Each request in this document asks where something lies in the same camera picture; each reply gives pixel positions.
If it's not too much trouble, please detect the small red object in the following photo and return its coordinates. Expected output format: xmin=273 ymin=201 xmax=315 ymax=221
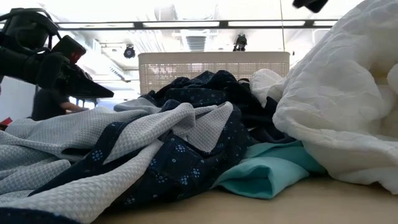
xmin=0 ymin=116 xmax=13 ymax=131

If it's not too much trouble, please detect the black horizontal crossbeam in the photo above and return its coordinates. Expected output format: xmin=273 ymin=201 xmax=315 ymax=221
xmin=54 ymin=19 xmax=340 ymax=31

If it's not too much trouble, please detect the teal garment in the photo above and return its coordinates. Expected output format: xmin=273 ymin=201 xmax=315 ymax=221
xmin=213 ymin=139 xmax=327 ymax=200

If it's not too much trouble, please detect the person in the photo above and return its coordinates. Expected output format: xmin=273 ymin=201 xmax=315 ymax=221
xmin=30 ymin=86 xmax=91 ymax=122

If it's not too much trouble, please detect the white textured garment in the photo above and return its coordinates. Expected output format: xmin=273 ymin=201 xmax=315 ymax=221
xmin=250 ymin=0 xmax=398 ymax=195

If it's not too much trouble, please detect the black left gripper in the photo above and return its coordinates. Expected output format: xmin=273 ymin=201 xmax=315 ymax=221
xmin=37 ymin=35 xmax=114 ymax=98

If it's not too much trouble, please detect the light grey shirt navy trim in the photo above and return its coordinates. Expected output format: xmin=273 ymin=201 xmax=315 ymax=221
xmin=0 ymin=98 xmax=234 ymax=224

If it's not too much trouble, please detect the thin vertical cord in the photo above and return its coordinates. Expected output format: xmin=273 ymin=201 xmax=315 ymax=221
xmin=279 ymin=0 xmax=285 ymax=52

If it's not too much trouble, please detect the black ceiling spotlight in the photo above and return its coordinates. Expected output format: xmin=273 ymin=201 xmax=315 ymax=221
xmin=123 ymin=45 xmax=137 ymax=59

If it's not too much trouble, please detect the navy dotted garment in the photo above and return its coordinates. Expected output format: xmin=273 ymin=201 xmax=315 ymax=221
xmin=27 ymin=70 xmax=296 ymax=215

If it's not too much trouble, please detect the white perforated laundry basket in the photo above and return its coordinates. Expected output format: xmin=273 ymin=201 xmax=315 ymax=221
xmin=138 ymin=51 xmax=290 ymax=96

